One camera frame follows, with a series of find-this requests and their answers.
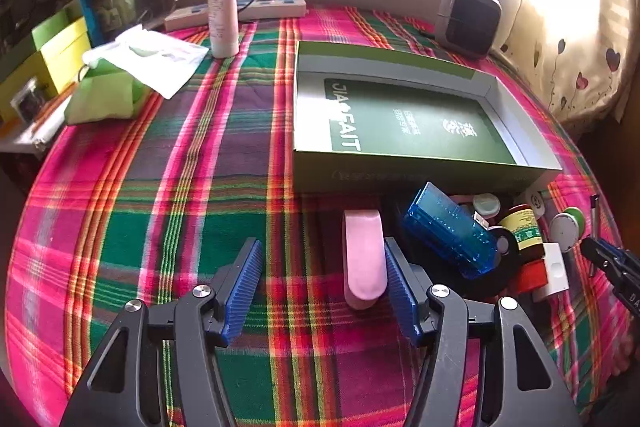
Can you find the brown jar red lid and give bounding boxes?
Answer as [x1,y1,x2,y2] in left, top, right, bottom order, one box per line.
[499,204,548,295]

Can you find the white charger cube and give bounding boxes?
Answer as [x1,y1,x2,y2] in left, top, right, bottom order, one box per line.
[532,243,570,303]

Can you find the plaid pink green tablecloth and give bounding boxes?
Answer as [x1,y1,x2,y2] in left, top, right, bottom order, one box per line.
[4,5,634,427]

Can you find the white power strip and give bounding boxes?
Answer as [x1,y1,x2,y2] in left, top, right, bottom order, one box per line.
[164,0,307,31]

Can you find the grey small fan heater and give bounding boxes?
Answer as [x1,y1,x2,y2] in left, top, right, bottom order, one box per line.
[434,0,502,60]

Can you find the green tissue pack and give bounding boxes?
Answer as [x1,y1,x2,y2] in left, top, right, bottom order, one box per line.
[64,60,151,126]

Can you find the green cardboard box tray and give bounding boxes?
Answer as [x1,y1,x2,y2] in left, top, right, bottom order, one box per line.
[292,41,562,194]

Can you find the heart pattern cream curtain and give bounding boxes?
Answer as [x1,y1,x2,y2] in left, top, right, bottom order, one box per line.
[500,0,639,138]

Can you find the small white round bottle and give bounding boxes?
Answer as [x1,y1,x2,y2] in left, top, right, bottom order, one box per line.
[522,188,546,219]

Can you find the green white spool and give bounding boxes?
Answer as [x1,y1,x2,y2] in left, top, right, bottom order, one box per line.
[548,206,586,253]

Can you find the yellow green box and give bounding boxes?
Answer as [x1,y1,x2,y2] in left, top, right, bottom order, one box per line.
[1,3,91,124]

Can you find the black round disc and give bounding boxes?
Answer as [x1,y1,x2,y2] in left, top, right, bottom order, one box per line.
[488,225,521,271]

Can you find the pink oblong case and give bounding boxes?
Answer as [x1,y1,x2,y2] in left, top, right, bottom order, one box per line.
[342,210,387,310]

